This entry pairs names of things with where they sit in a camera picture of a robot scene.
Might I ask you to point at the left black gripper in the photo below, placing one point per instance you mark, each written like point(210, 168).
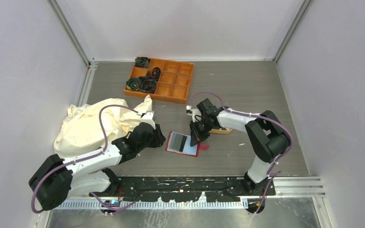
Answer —
point(159, 138)

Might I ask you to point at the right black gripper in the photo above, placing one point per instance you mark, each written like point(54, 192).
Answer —
point(196, 136)

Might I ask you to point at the tan oval tray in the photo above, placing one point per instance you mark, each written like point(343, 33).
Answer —
point(221, 130)

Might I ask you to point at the red card holder wallet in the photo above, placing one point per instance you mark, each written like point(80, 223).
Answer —
point(188, 150)

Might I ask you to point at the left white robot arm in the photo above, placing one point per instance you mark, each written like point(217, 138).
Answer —
point(58, 179)

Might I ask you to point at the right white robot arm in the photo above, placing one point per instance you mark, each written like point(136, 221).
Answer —
point(269, 138)

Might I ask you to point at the black card in holder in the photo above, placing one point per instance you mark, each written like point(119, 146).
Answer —
point(173, 141)

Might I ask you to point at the large black rolled belt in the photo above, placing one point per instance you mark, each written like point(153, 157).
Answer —
point(146, 85)

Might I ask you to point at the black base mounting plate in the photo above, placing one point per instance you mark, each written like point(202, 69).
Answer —
point(183, 189)

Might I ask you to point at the green rolled belt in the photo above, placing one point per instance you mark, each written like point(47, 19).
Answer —
point(132, 84)

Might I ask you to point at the orange compartment organizer tray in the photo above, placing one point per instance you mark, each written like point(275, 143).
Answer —
point(174, 82)

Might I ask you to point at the dark rolled belt middle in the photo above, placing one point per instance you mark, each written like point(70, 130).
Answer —
point(154, 73)

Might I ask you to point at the dark rolled belt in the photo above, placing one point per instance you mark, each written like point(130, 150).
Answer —
point(154, 73)
point(142, 62)

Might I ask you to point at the cream cloth bag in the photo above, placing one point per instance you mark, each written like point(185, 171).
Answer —
point(85, 128)

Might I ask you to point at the dark rolled belt top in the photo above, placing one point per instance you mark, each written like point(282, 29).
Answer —
point(142, 62)

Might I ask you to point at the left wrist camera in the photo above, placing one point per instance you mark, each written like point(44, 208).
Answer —
point(148, 118)

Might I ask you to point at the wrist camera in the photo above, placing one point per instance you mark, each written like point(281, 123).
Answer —
point(148, 118)
point(194, 113)

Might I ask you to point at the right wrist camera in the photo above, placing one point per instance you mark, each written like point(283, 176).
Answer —
point(194, 113)

